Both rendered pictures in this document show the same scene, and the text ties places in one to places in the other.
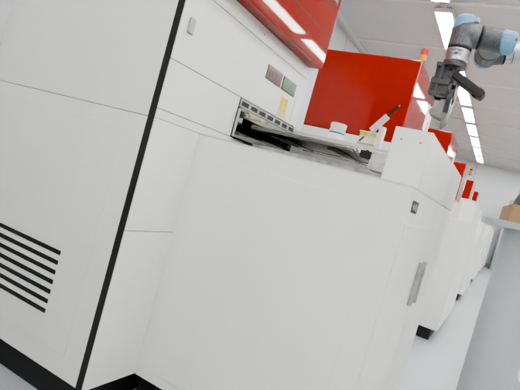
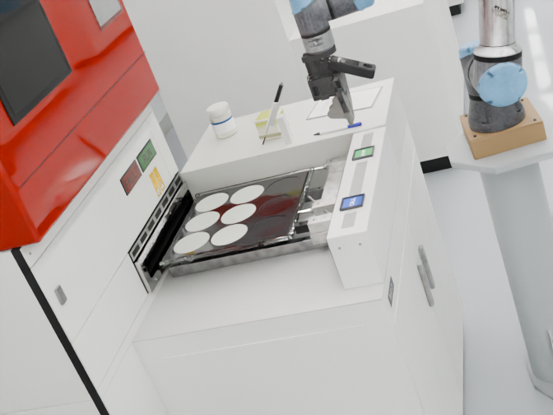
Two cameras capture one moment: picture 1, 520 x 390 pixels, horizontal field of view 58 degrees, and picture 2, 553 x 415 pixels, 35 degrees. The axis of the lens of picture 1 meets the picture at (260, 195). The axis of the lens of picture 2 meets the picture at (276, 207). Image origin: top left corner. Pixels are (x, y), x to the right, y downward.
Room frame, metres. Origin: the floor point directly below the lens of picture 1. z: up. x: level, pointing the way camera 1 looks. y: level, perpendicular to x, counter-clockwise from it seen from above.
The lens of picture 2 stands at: (-0.49, 0.00, 1.86)
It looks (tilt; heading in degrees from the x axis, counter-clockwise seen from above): 25 degrees down; 353
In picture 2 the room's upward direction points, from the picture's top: 21 degrees counter-clockwise
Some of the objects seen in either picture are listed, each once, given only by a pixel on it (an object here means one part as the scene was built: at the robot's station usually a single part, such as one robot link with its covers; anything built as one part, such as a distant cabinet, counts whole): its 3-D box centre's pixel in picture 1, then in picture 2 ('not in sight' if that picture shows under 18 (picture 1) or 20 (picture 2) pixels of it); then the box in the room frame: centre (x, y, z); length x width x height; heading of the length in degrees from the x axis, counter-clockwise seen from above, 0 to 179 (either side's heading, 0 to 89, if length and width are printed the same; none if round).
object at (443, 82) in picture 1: (446, 82); (325, 72); (1.54, -0.48, 1.20); 0.09 x 0.08 x 0.12; 63
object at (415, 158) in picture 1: (422, 171); (367, 201); (1.41, -0.45, 0.89); 0.55 x 0.09 x 0.14; 153
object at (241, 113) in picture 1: (265, 135); (168, 233); (1.72, 0.04, 0.89); 0.44 x 0.02 x 0.10; 153
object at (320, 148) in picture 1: (319, 148); (239, 214); (1.64, -0.16, 0.90); 0.34 x 0.34 x 0.01; 63
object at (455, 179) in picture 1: (373, 170); (296, 146); (1.94, -0.42, 0.89); 0.62 x 0.35 x 0.14; 63
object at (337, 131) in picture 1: (336, 134); (221, 119); (2.08, -0.25, 1.01); 0.07 x 0.07 x 0.10
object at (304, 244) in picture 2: (319, 163); (257, 253); (1.51, -0.15, 0.84); 0.50 x 0.02 x 0.03; 63
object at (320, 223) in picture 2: (385, 159); (325, 221); (1.39, -0.33, 0.89); 0.08 x 0.03 x 0.03; 63
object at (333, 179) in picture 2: (393, 175); (336, 201); (1.53, -0.40, 0.87); 0.36 x 0.08 x 0.03; 153
